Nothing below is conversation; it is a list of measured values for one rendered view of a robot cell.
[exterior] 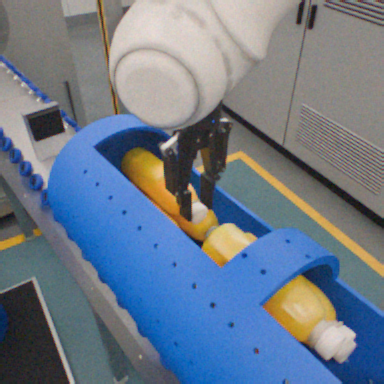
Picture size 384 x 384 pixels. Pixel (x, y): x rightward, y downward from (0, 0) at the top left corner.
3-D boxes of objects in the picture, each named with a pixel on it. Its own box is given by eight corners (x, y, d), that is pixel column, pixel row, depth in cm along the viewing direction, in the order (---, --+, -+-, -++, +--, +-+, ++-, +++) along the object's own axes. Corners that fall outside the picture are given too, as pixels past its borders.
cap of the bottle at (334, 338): (325, 341, 50) (337, 352, 49) (309, 354, 47) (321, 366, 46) (339, 320, 48) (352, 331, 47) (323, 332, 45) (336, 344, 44)
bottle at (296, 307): (226, 253, 63) (328, 346, 52) (193, 265, 58) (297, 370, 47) (240, 217, 60) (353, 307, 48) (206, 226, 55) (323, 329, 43)
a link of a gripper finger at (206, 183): (200, 173, 69) (203, 172, 69) (199, 202, 74) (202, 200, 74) (210, 182, 67) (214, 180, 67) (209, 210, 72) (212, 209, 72)
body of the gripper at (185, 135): (203, 77, 60) (202, 129, 66) (158, 93, 56) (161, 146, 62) (236, 95, 56) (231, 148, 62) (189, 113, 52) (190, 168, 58)
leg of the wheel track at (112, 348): (123, 368, 162) (99, 276, 120) (130, 379, 158) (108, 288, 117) (111, 376, 159) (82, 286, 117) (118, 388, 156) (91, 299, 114)
